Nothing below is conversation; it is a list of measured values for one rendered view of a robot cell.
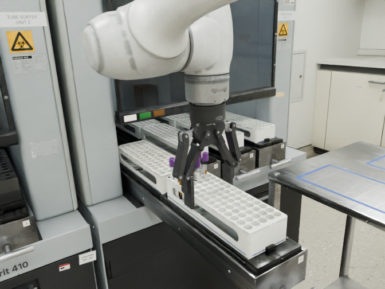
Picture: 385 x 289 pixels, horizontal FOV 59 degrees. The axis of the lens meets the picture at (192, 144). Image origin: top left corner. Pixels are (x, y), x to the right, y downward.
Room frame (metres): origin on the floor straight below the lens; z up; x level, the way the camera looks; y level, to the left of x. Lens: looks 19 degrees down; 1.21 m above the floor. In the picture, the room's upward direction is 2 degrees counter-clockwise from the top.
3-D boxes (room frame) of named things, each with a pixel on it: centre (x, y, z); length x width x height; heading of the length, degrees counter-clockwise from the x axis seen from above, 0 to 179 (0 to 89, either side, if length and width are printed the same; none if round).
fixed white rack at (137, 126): (1.39, 0.24, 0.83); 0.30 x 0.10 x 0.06; 33
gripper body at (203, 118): (0.69, -0.03, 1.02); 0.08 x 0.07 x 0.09; 123
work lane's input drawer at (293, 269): (0.77, 0.02, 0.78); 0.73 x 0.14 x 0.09; 33
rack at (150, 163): (0.92, 0.12, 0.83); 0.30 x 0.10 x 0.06; 33
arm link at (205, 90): (0.69, -0.03, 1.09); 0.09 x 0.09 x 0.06
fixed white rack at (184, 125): (1.21, -0.06, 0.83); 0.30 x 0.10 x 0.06; 33
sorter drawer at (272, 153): (1.41, -0.11, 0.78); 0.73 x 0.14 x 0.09; 33
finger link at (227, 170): (0.72, -0.08, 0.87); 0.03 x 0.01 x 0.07; 33
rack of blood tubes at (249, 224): (0.66, -0.05, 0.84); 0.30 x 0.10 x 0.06; 33
